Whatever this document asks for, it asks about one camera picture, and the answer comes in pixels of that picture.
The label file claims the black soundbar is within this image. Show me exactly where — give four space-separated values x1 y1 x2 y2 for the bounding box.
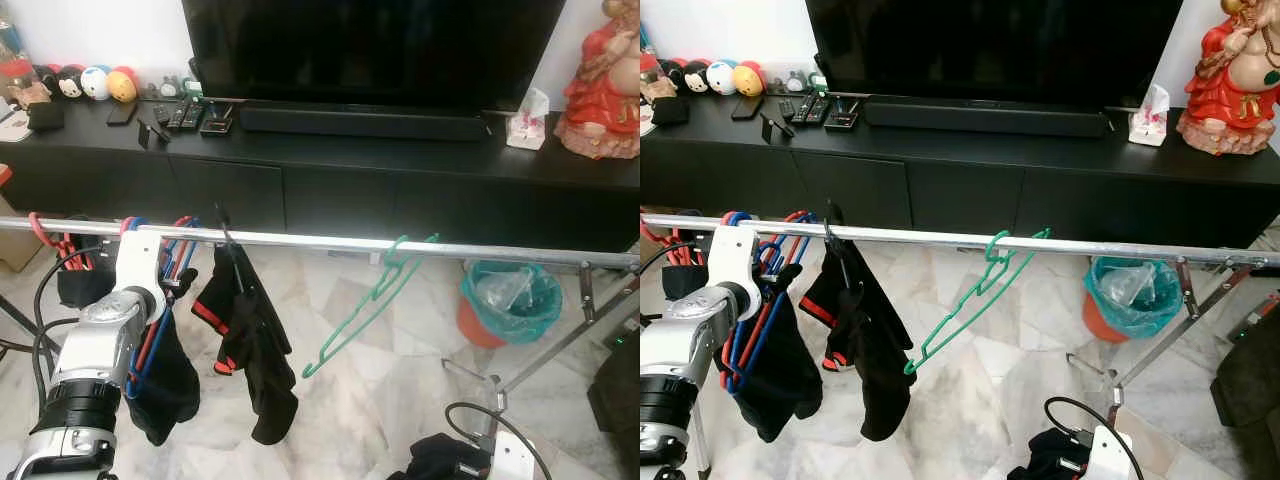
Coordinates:
240 103 491 141
865 98 1113 139

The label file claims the black garment with green print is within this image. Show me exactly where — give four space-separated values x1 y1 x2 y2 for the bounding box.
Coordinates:
662 262 823 443
57 265 201 446

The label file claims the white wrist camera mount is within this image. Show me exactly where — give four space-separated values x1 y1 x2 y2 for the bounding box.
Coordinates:
490 432 536 480
113 228 169 321
1090 425 1131 480
705 225 766 326

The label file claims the red robed figurine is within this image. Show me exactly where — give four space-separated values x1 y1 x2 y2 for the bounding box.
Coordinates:
1177 0 1280 156
555 0 641 159

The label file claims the dark grey fabric sofa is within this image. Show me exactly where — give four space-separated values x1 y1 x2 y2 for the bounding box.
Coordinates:
590 340 641 436
1212 310 1280 431

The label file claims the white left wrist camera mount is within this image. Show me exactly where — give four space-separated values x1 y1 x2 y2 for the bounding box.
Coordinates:
705 225 766 326
113 228 169 321

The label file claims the black flat television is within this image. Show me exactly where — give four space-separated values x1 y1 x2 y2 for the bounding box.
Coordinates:
805 0 1184 109
182 0 566 111

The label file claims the silver metal clothes rack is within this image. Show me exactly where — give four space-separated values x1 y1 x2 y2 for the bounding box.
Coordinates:
0 215 641 401
640 212 1280 401

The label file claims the white tissue box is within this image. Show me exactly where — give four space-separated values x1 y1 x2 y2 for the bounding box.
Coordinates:
507 88 549 151
1128 85 1171 148

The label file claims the red bin with teal bag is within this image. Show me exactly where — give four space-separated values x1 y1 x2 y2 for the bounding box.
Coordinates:
1082 256 1186 344
458 260 563 349

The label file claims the green plastic hanger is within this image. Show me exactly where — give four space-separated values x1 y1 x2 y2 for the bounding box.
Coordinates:
903 228 1053 376
302 233 439 379

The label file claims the dark navy garment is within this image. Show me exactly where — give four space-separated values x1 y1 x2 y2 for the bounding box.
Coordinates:
388 433 493 480
1008 428 1091 480

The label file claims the blue plastic hanger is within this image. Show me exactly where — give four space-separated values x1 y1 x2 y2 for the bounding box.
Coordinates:
122 215 201 401
720 210 816 393

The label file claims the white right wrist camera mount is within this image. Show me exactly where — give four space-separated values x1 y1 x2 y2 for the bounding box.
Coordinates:
490 432 536 480
1090 425 1131 480

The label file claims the plain black garment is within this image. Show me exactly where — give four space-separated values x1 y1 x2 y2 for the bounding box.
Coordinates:
800 200 916 441
192 205 299 446

